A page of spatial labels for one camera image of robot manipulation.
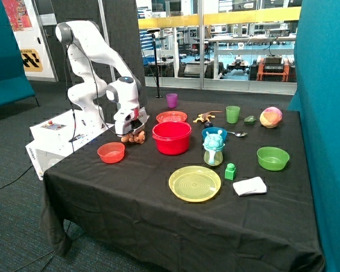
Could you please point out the purple plastic cup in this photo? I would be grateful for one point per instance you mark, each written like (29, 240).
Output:
(172, 100)

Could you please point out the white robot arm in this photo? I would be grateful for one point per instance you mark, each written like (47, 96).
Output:
(85, 45)

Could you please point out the yellow plastic plate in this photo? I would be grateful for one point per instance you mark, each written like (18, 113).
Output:
(194, 183)

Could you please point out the metal spoon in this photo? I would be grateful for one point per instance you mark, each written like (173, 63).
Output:
(238, 134)

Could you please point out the small red plastic bowl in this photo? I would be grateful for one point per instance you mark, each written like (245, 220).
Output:
(112, 152)

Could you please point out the green toy pepper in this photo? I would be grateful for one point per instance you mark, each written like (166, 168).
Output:
(250, 120)

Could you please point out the green plastic bowl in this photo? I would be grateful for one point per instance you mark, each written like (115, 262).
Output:
(272, 158)

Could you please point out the green toy block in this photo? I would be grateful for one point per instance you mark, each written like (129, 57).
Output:
(230, 171)

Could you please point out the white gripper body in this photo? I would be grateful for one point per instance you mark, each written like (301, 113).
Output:
(130, 121)

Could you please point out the orange-red ridged plastic plate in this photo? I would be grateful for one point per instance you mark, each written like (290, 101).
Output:
(172, 115)

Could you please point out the brown teddy bear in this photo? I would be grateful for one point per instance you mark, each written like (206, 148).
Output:
(134, 138)

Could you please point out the white folded cloth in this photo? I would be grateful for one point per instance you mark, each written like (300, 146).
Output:
(250, 186)

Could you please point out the teal sofa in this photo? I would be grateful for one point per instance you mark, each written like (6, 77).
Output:
(14, 85)

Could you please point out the dark tablecloth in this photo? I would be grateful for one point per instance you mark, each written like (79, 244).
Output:
(130, 205)

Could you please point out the brown toy lizard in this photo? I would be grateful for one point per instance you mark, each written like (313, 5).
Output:
(205, 117)

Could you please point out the large red plastic bowl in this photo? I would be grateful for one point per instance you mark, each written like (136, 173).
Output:
(172, 138)

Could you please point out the green plastic cup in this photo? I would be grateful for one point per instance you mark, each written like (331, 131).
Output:
(232, 114)

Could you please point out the dark blue toy plum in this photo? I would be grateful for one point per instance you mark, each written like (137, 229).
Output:
(208, 125)

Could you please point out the black tripod stand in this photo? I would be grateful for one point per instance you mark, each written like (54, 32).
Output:
(152, 32)

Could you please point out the multicoloured soft ball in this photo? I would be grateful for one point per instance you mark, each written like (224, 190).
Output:
(271, 117)

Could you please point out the teal partition panel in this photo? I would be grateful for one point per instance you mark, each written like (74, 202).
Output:
(317, 98)

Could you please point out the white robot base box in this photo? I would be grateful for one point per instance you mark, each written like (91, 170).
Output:
(58, 137)

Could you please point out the blue sippy cup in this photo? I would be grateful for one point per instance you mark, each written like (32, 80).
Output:
(213, 145)

